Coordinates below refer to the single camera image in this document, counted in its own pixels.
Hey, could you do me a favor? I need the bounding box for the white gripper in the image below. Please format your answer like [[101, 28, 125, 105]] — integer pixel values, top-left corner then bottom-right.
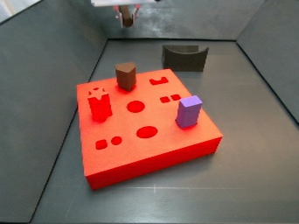
[[89, 0, 160, 21]]

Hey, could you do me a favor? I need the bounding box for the brown hexagon rod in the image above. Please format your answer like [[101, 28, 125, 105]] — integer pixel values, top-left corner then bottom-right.
[[118, 5, 133, 28]]

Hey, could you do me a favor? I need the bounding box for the red shape sorter board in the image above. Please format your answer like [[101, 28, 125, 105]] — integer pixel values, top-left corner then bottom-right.
[[77, 69, 221, 190]]

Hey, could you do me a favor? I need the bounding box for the dark brown rounded block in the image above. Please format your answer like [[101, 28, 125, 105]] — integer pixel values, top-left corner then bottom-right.
[[114, 62, 136, 91]]

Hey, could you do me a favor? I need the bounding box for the black curved holder stand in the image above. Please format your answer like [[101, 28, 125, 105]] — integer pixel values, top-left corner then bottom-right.
[[162, 45, 209, 72]]

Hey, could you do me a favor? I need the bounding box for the red star-shaped block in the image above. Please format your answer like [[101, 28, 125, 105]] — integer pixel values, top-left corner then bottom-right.
[[88, 87, 112, 123]]

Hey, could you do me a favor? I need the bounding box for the purple rectangular block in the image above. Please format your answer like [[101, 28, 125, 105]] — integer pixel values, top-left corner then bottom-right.
[[174, 95, 201, 129]]

